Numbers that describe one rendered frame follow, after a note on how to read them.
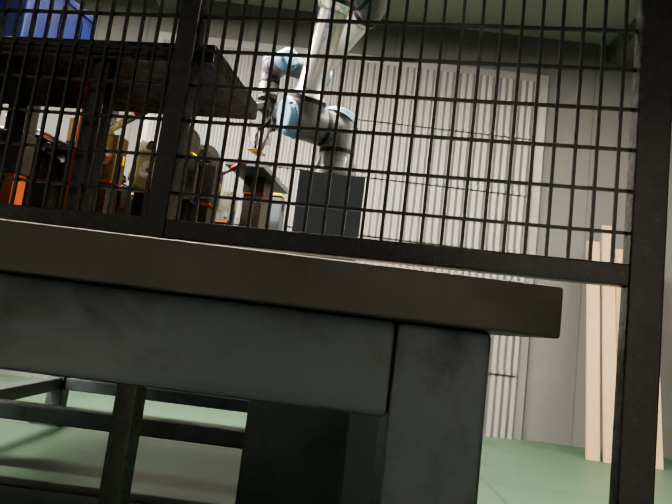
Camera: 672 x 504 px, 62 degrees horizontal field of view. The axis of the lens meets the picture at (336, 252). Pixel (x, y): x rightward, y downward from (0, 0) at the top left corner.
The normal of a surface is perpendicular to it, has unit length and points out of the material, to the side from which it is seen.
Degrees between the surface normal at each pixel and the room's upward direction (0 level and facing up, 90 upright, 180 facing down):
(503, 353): 90
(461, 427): 90
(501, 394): 90
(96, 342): 90
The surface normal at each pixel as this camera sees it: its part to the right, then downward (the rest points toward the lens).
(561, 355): 0.00, -0.13
